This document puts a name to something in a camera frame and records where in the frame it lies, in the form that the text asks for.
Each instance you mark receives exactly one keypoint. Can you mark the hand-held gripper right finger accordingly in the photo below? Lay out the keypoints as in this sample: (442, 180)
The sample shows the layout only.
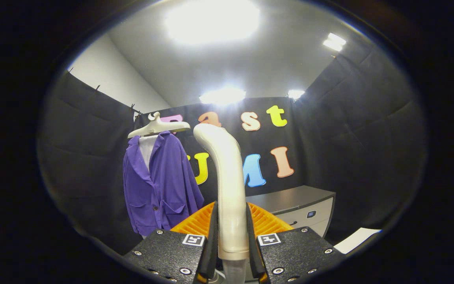
(252, 248)

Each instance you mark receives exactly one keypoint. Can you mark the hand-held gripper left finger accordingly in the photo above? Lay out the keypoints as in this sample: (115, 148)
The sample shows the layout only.
(212, 244)

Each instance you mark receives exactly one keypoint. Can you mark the white garment steamer head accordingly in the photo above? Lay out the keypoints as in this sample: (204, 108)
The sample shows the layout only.
(231, 189)

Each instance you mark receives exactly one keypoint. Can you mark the purple jacket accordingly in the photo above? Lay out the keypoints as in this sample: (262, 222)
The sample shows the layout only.
(168, 181)

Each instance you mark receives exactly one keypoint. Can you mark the white clothes hanger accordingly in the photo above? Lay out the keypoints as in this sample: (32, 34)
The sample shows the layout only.
(160, 126)

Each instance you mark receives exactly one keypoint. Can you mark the grey drawer cabinet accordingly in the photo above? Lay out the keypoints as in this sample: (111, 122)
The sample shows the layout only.
(290, 199)

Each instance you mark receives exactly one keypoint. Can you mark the white flat board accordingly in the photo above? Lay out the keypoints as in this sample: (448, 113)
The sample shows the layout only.
(357, 240)

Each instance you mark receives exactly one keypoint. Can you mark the ceiling light strip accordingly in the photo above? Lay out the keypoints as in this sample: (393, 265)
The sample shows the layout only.
(222, 96)

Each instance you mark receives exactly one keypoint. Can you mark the small ceiling light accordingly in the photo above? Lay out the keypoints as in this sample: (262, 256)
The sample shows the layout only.
(296, 94)

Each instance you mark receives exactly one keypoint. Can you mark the double ceiling light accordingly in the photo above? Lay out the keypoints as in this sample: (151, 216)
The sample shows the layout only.
(334, 42)

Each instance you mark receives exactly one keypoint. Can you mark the large ceiling light panel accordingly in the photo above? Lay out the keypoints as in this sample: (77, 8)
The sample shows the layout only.
(211, 19)

